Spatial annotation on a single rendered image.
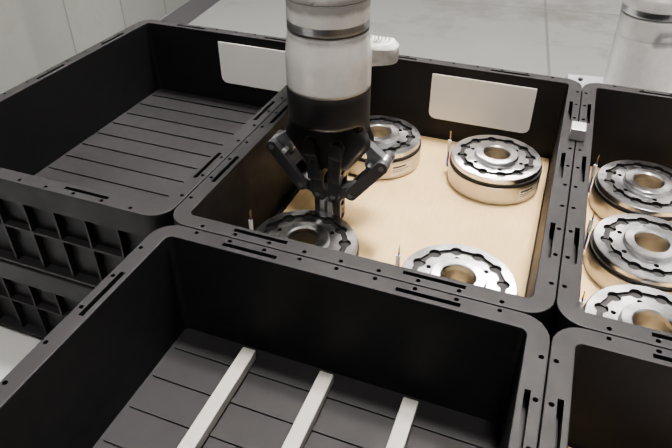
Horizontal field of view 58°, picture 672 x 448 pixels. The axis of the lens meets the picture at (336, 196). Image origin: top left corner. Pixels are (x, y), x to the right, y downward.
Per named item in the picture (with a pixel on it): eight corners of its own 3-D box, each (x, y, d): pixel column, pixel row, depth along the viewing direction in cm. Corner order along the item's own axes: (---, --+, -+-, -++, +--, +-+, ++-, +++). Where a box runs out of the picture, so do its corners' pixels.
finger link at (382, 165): (381, 161, 55) (337, 189, 59) (393, 176, 56) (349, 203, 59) (389, 147, 57) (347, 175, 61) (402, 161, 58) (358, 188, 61)
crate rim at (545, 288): (339, 63, 81) (340, 45, 79) (578, 99, 72) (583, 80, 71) (167, 243, 50) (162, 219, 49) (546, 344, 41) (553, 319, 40)
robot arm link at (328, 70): (401, 58, 59) (405, -7, 55) (363, 108, 50) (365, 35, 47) (314, 45, 61) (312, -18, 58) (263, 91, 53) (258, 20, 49)
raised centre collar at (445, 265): (437, 257, 56) (437, 251, 55) (491, 271, 54) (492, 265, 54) (422, 292, 52) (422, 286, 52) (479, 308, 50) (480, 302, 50)
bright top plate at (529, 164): (459, 133, 75) (460, 128, 75) (544, 147, 73) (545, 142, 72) (443, 175, 68) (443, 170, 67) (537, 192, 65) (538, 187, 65)
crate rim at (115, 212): (147, 34, 90) (145, 17, 88) (339, 63, 81) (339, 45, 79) (-99, 172, 59) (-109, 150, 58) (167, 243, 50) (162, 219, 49)
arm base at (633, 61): (591, 105, 98) (616, -1, 88) (653, 110, 96) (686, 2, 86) (597, 134, 91) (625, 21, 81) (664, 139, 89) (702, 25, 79)
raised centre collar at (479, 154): (477, 143, 73) (478, 138, 72) (520, 150, 71) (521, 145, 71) (470, 163, 69) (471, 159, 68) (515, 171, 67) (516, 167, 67)
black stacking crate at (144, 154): (159, 94, 95) (146, 22, 88) (338, 127, 86) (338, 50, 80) (-59, 248, 65) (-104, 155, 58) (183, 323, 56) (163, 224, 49)
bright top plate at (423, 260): (417, 237, 59) (417, 232, 58) (524, 264, 55) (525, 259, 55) (383, 307, 51) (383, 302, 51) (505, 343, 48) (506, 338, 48)
